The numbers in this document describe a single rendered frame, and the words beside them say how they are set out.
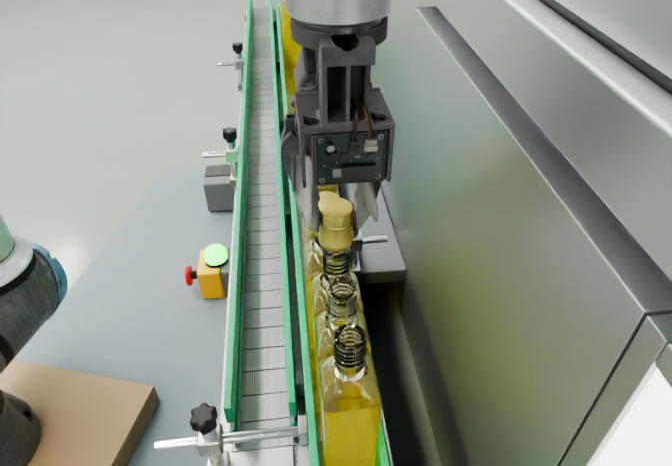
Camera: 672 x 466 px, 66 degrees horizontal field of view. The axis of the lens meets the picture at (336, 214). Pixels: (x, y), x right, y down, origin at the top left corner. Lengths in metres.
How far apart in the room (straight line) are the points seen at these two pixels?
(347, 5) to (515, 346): 0.28
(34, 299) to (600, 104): 0.72
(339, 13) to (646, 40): 0.18
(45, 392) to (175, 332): 0.22
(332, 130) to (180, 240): 0.85
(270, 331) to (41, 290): 0.33
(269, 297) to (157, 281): 0.33
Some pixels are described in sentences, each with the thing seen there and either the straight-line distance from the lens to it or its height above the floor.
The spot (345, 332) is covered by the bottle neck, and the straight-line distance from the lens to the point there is 0.48.
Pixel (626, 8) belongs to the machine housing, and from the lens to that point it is 0.35.
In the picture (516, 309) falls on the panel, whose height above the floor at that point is 1.21.
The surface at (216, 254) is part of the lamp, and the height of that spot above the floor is 0.85.
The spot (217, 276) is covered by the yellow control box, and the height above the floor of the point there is 0.82.
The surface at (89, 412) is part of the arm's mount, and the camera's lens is 0.91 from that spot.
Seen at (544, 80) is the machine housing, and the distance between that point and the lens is 0.37.
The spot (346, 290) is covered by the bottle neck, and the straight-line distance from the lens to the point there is 0.52.
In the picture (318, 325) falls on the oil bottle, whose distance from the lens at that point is 0.55.
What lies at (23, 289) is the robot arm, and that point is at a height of 1.01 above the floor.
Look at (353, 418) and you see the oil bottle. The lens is 0.53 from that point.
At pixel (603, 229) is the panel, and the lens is 0.33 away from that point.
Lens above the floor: 1.51
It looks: 39 degrees down
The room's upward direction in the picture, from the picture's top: straight up
